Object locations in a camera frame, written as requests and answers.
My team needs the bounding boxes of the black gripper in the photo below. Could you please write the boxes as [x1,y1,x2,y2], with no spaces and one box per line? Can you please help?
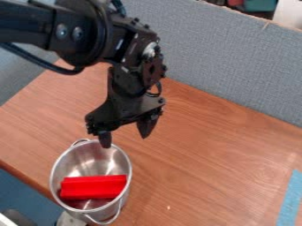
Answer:
[85,67,165,148]

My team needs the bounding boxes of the red rectangular block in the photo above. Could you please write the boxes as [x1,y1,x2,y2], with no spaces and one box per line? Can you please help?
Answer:
[59,175,127,200]

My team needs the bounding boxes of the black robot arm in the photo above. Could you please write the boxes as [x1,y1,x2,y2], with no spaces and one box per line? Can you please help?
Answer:
[0,0,167,148]

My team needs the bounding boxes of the metal pot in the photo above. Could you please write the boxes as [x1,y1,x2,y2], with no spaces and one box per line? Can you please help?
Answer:
[49,139,132,226]

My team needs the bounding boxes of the grey fabric partition panel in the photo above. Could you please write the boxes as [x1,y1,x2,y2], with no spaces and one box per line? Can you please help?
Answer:
[121,0,302,127]

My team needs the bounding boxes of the blue tape strip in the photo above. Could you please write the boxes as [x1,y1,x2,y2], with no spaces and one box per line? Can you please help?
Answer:
[276,169,302,226]

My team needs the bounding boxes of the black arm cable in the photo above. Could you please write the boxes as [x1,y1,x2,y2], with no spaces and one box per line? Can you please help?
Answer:
[0,42,85,76]

